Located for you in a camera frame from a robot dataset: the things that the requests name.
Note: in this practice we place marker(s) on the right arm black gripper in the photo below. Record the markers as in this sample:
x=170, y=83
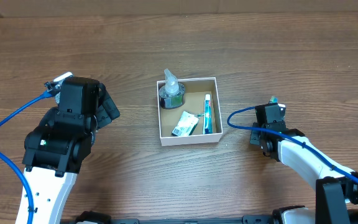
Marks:
x=255, y=137

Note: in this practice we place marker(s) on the green white toothbrush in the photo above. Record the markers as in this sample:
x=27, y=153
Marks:
x=273, y=99

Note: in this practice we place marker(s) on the clear soap pump bottle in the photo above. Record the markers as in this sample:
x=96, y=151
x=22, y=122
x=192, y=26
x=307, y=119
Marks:
x=171, y=94

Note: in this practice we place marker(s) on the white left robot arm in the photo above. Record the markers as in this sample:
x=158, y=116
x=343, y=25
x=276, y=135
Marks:
x=56, y=148

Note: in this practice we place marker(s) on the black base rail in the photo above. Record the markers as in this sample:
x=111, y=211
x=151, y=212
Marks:
x=197, y=221

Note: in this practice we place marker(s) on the green white floss packet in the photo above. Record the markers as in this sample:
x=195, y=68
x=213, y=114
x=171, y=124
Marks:
x=186, y=124

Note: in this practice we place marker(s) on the green red toothpaste tube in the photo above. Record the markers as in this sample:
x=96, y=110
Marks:
x=207, y=123

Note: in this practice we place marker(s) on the white cardboard box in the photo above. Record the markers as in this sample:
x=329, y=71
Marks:
x=195, y=91

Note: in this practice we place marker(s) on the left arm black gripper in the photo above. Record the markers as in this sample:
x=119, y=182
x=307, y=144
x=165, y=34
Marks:
x=109, y=109

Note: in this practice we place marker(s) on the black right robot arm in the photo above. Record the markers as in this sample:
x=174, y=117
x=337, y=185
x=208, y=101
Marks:
x=335, y=186

